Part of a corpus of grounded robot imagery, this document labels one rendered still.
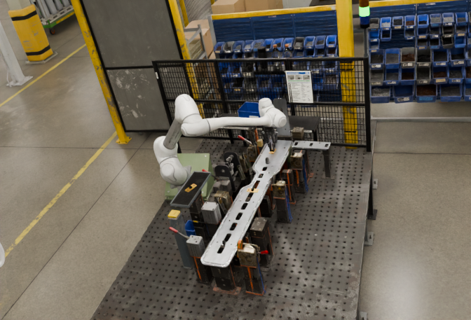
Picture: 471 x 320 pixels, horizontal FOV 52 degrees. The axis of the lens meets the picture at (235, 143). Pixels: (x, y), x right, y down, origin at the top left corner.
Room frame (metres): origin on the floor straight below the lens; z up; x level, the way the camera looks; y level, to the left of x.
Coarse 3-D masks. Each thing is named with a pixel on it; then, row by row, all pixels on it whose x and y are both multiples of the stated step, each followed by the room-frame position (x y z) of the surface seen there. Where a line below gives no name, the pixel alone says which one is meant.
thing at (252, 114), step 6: (246, 102) 3.76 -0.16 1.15; (252, 102) 3.73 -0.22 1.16; (240, 108) 3.68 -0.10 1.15; (246, 108) 3.76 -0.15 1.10; (252, 108) 3.73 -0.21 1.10; (258, 108) 3.70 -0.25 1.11; (240, 114) 3.62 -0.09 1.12; (246, 114) 3.59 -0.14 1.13; (252, 114) 3.56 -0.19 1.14; (258, 114) 3.53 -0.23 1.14
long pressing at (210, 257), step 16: (288, 144) 3.20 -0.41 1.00; (256, 160) 3.06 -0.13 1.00; (272, 160) 3.02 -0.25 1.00; (256, 176) 2.85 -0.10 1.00; (240, 192) 2.71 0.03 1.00; (240, 208) 2.54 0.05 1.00; (256, 208) 2.51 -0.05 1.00; (224, 224) 2.41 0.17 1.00; (240, 224) 2.38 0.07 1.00; (208, 256) 2.15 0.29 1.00; (224, 256) 2.12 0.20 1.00
